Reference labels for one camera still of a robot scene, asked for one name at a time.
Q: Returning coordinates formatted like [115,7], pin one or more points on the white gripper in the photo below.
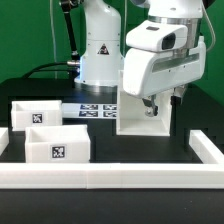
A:
[146,73]

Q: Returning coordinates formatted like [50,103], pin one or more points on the white drawer cabinet frame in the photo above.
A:
[132,118]

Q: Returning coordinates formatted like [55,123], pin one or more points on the white drawer box front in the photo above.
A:
[57,144]

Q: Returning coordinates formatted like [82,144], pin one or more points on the white drawer box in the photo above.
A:
[35,113]
[57,144]

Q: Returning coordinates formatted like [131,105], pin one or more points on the white marker sheet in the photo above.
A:
[89,111]

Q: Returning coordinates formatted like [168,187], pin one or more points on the white right border wall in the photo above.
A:
[205,149]

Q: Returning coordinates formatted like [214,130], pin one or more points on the white border wall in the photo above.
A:
[4,139]
[205,149]
[118,176]

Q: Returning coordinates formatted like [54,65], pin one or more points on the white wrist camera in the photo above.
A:
[157,37]

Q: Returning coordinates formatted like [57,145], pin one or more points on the white front border wall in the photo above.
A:
[118,176]

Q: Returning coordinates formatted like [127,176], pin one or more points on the white left border wall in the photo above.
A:
[4,139]

